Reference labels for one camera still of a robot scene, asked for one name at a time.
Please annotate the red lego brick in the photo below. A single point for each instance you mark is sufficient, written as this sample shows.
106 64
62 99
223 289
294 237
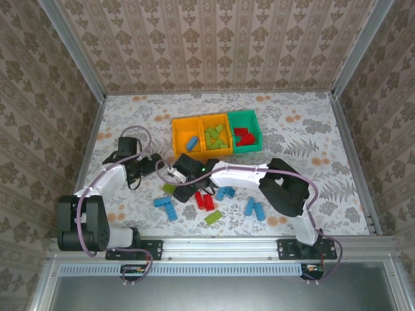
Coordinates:
238 141
207 202
249 138
199 201
241 131

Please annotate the blue lego brick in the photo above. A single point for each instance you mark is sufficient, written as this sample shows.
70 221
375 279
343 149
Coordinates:
171 212
163 201
259 211
249 206
192 143
231 192
221 193

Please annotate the lime green lego brick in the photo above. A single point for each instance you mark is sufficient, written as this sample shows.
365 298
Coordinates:
210 133
214 217
218 128
222 147
168 188
214 142

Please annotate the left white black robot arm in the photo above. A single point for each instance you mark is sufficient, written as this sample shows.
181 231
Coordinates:
107 181

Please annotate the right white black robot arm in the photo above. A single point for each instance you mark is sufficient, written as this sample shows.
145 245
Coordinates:
236 176

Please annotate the green plastic bin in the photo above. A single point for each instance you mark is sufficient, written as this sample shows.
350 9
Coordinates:
246 120

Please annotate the floral patterned table cover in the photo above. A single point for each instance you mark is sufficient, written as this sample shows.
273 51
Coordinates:
291 129

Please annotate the grey metal panel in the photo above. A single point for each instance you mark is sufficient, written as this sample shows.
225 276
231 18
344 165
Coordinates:
220 294

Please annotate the aluminium side rail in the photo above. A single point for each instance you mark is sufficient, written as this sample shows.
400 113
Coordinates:
85 162
355 162

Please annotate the wide aluminium base rail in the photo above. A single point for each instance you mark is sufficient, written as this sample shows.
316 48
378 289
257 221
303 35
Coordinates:
220 247

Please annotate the aluminium frame post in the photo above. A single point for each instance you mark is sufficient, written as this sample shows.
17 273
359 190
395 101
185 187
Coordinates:
73 48
360 48

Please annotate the aluminium lower frame rail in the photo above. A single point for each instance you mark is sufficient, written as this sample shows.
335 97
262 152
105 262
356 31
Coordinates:
46 282
400 285

